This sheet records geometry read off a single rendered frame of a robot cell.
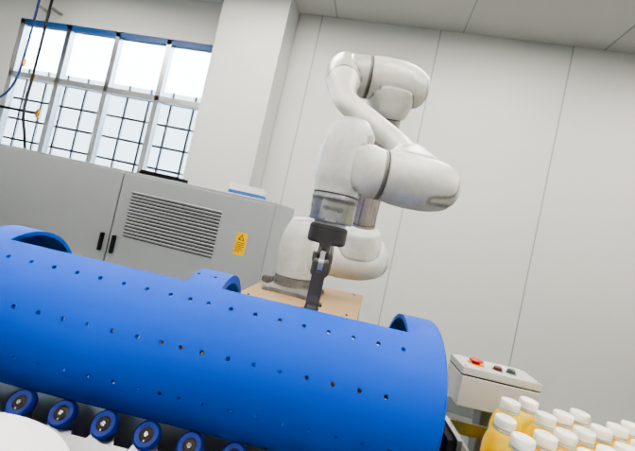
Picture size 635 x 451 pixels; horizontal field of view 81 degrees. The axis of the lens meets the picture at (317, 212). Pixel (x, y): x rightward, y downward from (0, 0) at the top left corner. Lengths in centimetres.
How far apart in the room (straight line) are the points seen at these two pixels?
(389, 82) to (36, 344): 104
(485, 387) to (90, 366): 88
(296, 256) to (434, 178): 68
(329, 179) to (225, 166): 287
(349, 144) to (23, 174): 288
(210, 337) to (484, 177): 323
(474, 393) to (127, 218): 228
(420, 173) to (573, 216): 320
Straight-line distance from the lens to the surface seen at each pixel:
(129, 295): 71
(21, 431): 65
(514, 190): 371
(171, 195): 260
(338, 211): 69
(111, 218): 283
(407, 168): 71
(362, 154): 69
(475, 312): 365
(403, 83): 121
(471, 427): 110
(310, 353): 64
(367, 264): 131
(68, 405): 83
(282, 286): 131
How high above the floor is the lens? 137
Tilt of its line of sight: 2 degrees up
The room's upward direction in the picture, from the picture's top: 13 degrees clockwise
